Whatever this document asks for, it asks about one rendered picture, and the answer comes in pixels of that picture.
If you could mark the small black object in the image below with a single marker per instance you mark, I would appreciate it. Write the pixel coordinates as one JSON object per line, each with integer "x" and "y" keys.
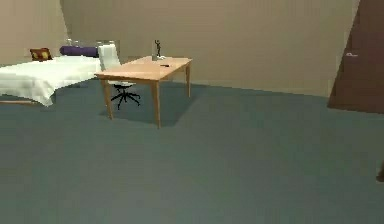
{"x": 164, "y": 65}

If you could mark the white bed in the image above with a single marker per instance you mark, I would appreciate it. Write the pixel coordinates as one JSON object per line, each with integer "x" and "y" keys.
{"x": 40, "y": 75}

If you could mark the brown room door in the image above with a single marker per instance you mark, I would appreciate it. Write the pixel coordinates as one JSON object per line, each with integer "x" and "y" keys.
{"x": 361, "y": 60}

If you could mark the dark figurine statue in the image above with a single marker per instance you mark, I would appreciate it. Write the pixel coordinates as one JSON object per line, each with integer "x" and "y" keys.
{"x": 158, "y": 49}

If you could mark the red patterned pillow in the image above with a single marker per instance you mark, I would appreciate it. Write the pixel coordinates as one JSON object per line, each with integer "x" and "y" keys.
{"x": 40, "y": 54}

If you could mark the purple bolster pillow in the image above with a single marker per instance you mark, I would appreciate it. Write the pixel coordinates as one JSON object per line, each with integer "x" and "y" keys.
{"x": 78, "y": 51}

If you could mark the white office chair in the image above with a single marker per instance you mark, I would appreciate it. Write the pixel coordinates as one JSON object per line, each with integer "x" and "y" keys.
{"x": 111, "y": 60}

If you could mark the light wooden table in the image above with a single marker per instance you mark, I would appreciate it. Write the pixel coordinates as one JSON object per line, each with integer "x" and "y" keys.
{"x": 146, "y": 70}

